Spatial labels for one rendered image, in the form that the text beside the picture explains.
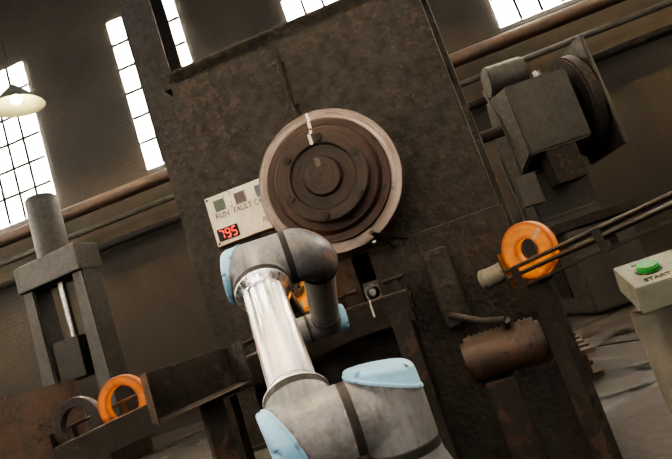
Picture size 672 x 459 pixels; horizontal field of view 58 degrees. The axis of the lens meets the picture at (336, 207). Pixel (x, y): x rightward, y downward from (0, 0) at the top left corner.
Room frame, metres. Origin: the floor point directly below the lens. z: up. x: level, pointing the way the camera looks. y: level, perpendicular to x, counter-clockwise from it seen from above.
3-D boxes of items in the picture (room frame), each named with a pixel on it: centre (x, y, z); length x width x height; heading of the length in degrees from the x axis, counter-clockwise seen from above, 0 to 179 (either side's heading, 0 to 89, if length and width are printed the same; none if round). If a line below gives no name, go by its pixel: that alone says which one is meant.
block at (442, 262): (1.91, -0.24, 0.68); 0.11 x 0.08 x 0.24; 171
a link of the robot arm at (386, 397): (1.02, 0.03, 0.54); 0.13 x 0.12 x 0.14; 99
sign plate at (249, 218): (2.10, 0.31, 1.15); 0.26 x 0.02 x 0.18; 81
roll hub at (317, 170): (1.84, 0.01, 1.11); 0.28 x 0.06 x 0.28; 81
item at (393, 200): (1.93, -0.01, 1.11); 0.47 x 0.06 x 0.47; 81
